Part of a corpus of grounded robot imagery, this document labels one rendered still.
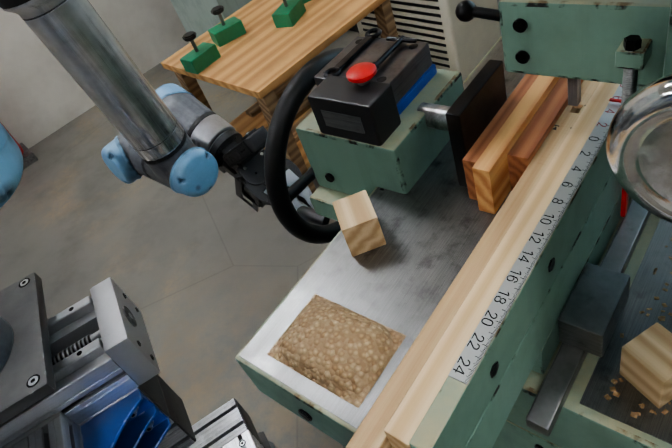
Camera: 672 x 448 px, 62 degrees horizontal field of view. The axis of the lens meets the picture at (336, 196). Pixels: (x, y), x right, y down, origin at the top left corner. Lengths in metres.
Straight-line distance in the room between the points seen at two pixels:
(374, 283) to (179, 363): 1.33
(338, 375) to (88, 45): 0.51
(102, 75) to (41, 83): 2.61
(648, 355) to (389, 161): 0.28
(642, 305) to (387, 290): 0.24
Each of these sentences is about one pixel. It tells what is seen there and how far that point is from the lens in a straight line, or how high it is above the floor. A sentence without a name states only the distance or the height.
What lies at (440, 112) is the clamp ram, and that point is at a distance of 0.57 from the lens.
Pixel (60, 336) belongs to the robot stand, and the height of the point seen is 0.76.
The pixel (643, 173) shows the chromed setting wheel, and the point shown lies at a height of 1.01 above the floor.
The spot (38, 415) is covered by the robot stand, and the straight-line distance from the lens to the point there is 0.85.
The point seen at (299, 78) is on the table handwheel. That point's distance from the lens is 0.73.
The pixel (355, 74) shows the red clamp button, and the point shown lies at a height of 1.02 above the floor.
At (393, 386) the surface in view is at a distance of 0.41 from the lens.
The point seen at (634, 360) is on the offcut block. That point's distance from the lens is 0.52.
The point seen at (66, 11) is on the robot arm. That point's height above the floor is 1.11.
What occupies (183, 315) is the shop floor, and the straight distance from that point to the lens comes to 1.90.
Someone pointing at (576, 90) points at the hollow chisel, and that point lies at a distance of 0.56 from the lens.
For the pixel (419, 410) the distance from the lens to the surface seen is 0.38.
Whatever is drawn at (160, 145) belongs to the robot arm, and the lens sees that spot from 0.83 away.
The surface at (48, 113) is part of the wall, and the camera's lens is 3.43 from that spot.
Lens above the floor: 1.29
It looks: 40 degrees down
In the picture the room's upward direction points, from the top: 22 degrees counter-clockwise
